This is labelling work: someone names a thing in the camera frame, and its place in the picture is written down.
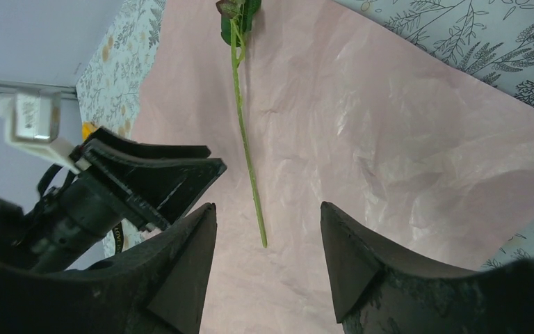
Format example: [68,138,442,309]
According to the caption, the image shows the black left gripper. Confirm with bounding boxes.
[0,127,227,272]

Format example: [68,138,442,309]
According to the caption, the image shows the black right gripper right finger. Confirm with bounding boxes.
[321,202,534,333]

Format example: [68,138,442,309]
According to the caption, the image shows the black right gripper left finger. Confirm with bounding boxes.
[0,203,217,333]

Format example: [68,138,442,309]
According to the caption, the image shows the pink wrapping paper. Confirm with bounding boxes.
[131,1,534,333]

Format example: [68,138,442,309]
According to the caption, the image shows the black ribbon with gold letters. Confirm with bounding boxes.
[111,223,124,254]

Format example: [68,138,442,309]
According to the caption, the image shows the floral patterned table mat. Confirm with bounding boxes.
[76,1,534,269]

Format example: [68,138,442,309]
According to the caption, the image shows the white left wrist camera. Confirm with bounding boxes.
[0,90,80,174]

